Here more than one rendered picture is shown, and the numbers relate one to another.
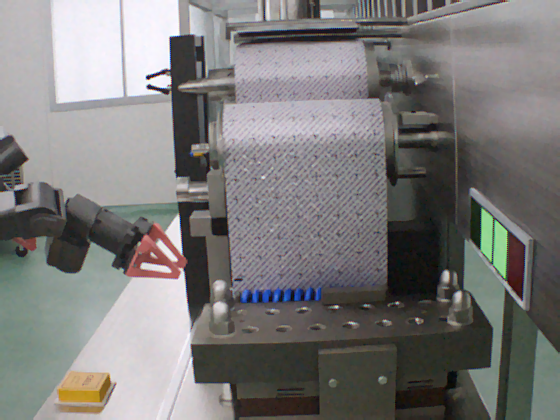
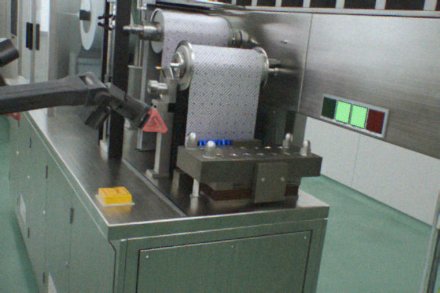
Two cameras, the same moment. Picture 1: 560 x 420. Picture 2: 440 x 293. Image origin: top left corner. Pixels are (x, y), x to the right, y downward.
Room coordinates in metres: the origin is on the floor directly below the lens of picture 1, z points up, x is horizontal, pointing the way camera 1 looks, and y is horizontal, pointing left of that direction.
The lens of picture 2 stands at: (-0.24, 0.74, 1.37)
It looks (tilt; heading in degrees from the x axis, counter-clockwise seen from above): 13 degrees down; 329
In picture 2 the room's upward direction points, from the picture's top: 6 degrees clockwise
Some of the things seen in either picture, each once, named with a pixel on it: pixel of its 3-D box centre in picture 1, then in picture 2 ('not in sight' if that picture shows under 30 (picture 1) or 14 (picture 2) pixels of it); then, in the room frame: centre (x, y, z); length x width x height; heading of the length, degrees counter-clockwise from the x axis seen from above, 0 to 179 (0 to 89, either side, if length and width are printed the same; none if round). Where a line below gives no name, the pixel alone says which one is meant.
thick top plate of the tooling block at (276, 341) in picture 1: (342, 336); (250, 161); (0.94, -0.08, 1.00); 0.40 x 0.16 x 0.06; 87
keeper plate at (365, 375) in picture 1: (357, 386); (270, 182); (0.84, -0.09, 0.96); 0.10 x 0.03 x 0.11; 87
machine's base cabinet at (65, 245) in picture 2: not in sight; (103, 210); (2.06, -0.02, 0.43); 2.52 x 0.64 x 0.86; 177
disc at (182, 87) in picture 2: (226, 145); (183, 65); (1.12, 0.07, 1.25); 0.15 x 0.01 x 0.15; 177
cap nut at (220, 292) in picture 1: (221, 295); (192, 140); (0.99, 0.08, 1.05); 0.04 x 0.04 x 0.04
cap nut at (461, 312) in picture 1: (461, 305); (306, 146); (0.88, -0.24, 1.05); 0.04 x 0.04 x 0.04
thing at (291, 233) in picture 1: (308, 238); (223, 115); (1.06, -0.05, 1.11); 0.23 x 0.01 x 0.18; 87
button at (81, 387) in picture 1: (84, 387); (114, 195); (0.97, 0.31, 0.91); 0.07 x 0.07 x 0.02; 87
